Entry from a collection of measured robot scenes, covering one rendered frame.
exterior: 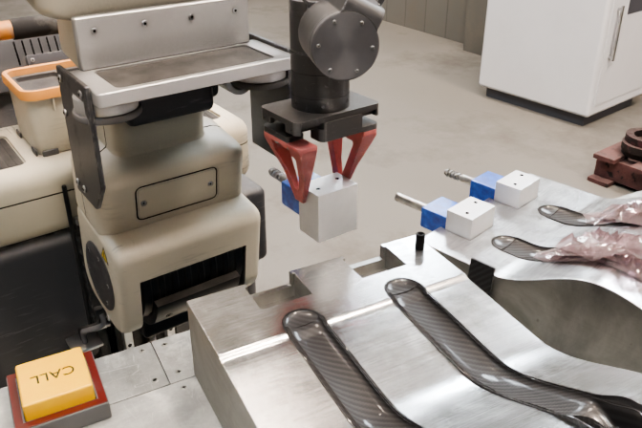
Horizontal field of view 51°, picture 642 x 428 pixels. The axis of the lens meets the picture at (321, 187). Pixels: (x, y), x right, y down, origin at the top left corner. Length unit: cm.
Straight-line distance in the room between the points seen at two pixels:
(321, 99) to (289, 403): 28
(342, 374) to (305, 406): 5
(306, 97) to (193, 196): 37
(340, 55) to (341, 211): 20
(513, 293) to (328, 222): 22
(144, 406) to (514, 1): 328
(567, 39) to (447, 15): 170
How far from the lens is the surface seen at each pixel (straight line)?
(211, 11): 87
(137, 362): 74
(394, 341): 61
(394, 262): 72
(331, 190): 68
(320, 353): 60
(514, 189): 90
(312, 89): 64
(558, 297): 73
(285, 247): 241
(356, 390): 57
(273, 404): 55
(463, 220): 82
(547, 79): 370
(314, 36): 55
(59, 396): 67
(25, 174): 117
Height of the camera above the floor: 127
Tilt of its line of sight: 27 degrees down
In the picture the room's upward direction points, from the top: straight up
